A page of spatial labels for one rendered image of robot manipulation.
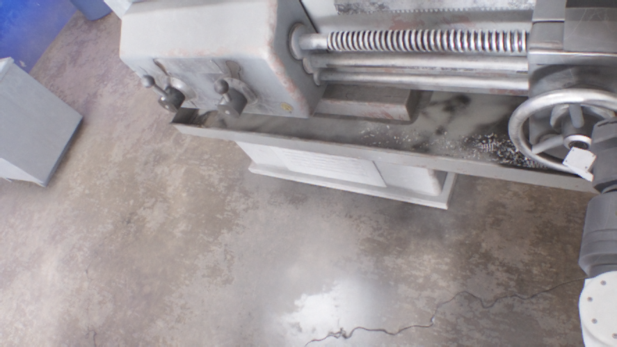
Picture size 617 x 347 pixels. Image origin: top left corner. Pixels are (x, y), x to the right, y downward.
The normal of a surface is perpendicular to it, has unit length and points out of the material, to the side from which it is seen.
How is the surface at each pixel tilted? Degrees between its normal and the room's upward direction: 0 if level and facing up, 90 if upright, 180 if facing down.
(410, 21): 90
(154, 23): 32
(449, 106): 0
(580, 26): 90
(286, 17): 90
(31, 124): 90
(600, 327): 7
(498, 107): 0
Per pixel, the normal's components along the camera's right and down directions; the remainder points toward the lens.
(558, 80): -0.37, 0.86
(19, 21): 0.84, 0.15
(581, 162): -0.86, -0.46
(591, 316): -0.51, -0.51
